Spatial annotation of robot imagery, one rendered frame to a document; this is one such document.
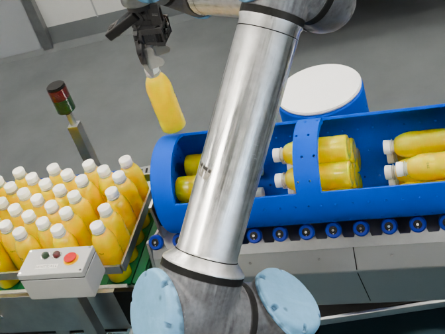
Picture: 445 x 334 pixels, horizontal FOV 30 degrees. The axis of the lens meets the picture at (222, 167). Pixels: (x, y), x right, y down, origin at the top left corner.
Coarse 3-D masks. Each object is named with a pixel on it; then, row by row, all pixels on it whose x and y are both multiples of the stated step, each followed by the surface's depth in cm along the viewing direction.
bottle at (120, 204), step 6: (114, 198) 242; (120, 198) 243; (126, 198) 246; (114, 204) 242; (120, 204) 242; (126, 204) 244; (114, 210) 243; (120, 210) 243; (126, 210) 244; (132, 210) 247; (126, 216) 244; (132, 216) 246; (126, 222) 245; (132, 222) 247; (132, 228) 247; (138, 240) 250
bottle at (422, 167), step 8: (432, 152) 209; (440, 152) 208; (408, 160) 211; (416, 160) 208; (424, 160) 207; (432, 160) 207; (440, 160) 206; (408, 168) 210; (416, 168) 208; (424, 168) 207; (432, 168) 206; (440, 168) 206; (416, 176) 209; (424, 176) 208; (432, 176) 208; (440, 176) 207
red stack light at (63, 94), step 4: (64, 88) 269; (48, 92) 269; (56, 92) 267; (60, 92) 268; (64, 92) 269; (68, 92) 271; (52, 96) 268; (56, 96) 268; (60, 96) 268; (64, 96) 269; (68, 96) 271; (52, 100) 270; (56, 100) 269; (60, 100) 269; (64, 100) 270
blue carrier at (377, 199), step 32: (288, 128) 232; (320, 128) 218; (352, 128) 229; (384, 128) 228; (416, 128) 226; (160, 160) 226; (384, 160) 232; (160, 192) 224; (320, 192) 211; (352, 192) 209; (384, 192) 207; (416, 192) 205; (256, 224) 224; (288, 224) 224
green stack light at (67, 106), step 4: (68, 100) 271; (72, 100) 273; (56, 104) 270; (60, 104) 270; (64, 104) 270; (68, 104) 271; (72, 104) 273; (56, 108) 272; (60, 108) 271; (64, 108) 271; (68, 108) 272; (72, 108) 273; (60, 112) 272; (64, 112) 272; (68, 112) 272
